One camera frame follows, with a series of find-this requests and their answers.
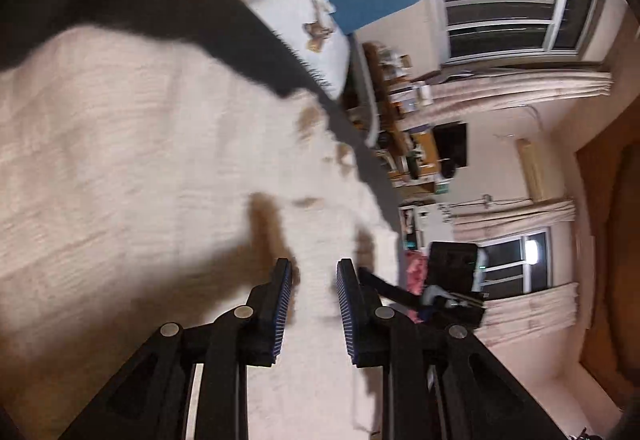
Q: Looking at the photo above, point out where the black monitor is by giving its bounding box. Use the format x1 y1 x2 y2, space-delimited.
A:
432 123 468 169

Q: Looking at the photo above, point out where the plain beige curtain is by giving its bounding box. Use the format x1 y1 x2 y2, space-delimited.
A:
447 199 577 243
480 283 586 348

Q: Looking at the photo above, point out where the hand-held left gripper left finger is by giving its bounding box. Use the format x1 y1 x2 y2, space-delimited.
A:
60 257 293 440

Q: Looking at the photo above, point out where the white knit sweater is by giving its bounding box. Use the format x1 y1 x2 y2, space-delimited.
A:
0 25 401 440

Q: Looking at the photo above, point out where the cluttered wooden desk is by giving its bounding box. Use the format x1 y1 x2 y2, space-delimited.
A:
362 43 441 181

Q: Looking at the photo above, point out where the wide window behind sofa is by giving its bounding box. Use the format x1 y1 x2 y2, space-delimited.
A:
427 0 608 66

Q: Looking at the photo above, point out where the window with lamp reflection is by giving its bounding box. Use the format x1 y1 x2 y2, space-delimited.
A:
472 227 553 301

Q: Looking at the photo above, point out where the beige air conditioner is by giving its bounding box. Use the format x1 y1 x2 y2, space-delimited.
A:
516 137 552 202

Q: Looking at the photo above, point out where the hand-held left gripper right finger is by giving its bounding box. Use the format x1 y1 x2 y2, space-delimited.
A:
336 259 566 440

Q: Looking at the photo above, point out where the white deer print pillow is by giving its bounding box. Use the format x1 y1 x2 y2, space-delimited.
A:
235 0 351 101

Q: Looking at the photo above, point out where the white storage rack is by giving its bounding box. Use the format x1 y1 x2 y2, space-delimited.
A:
400 205 431 251

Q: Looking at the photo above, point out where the pink quilted jacket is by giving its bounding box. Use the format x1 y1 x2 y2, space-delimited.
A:
405 250 432 293

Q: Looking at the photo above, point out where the patterned beige curtain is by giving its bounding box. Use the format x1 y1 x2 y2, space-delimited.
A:
427 70 613 113

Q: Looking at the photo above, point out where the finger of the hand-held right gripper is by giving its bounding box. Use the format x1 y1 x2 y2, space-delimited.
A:
359 269 426 316

